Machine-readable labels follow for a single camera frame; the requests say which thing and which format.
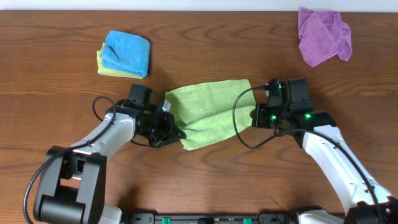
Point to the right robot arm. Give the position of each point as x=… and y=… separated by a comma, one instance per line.
x=364, y=200

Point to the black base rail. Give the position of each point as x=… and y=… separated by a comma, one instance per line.
x=199, y=219

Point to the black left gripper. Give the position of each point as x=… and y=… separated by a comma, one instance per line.
x=170, y=133

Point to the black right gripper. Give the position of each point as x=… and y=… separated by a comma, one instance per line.
x=257, y=116

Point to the folded yellow-green cloth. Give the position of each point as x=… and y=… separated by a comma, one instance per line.
x=111, y=72

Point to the light green microfiber cloth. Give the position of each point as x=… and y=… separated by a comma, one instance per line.
x=206, y=112

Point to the crumpled purple cloth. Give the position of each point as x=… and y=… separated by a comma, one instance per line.
x=323, y=35

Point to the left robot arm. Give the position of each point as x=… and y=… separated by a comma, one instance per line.
x=72, y=179

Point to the folded blue cloth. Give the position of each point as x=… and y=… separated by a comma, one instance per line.
x=125, y=52

